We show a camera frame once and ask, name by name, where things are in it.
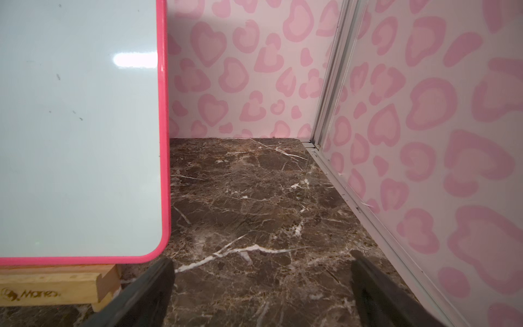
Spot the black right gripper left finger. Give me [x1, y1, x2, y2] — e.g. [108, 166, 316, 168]
[83, 258, 175, 327]

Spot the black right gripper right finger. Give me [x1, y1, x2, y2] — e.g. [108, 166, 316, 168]
[351, 250, 443, 327]

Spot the wooden easel stand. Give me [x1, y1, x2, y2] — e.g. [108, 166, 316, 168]
[1, 264, 121, 313]

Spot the pink framed whiteboard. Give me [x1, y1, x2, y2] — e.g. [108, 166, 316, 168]
[1, 1, 171, 267]

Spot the aluminium frame rail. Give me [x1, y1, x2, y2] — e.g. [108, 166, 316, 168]
[301, 0, 471, 327]

